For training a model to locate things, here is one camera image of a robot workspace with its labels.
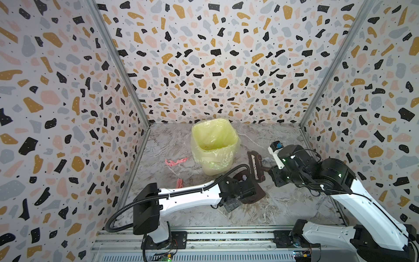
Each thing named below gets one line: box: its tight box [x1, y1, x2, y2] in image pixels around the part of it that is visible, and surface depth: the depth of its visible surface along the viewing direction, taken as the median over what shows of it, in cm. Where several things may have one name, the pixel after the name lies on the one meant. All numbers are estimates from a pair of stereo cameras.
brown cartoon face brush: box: [247, 150, 271, 183], surface depth 77 cm
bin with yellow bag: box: [190, 117, 241, 176], surface depth 82 cm
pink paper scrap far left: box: [164, 158, 179, 167], surface depth 101 cm
